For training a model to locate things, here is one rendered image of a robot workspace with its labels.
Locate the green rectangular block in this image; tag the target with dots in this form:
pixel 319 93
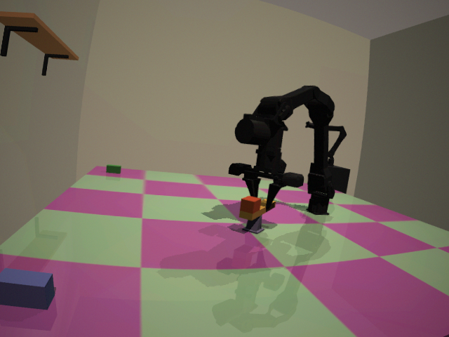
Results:
pixel 113 169

